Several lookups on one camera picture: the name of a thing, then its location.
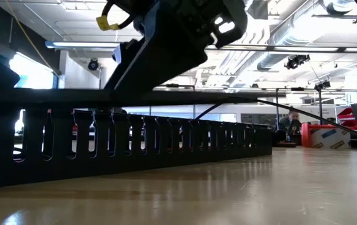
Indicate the red and white box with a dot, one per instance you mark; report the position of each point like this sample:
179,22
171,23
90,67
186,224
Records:
305,136

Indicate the black zip tie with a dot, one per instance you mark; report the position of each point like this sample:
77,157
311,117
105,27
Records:
322,121

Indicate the black distant rig frame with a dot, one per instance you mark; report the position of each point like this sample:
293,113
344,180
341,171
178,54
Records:
277,112

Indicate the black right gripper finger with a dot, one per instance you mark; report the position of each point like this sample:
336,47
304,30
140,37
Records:
165,56

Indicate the red case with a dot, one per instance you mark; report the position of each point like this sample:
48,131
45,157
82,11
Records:
347,115

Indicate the person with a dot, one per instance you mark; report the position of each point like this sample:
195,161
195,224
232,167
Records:
290,123

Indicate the silver ventilation duct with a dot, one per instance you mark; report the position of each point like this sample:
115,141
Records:
290,34

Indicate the black duct cover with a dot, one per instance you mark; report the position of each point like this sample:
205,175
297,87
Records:
72,98

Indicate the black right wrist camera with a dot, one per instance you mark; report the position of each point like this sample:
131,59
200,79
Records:
125,51

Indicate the long ceiling light strip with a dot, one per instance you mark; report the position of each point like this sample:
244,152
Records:
78,44

